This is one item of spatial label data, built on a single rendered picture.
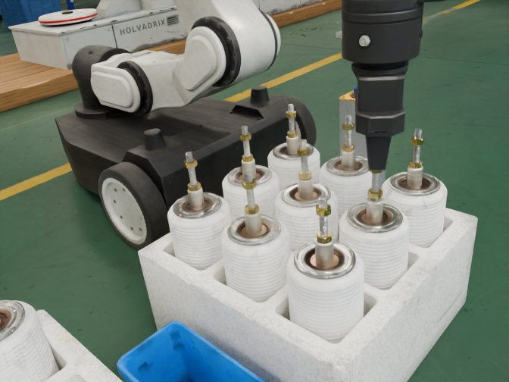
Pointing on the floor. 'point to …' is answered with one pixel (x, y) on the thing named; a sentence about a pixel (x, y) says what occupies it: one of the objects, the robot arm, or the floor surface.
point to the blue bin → (181, 359)
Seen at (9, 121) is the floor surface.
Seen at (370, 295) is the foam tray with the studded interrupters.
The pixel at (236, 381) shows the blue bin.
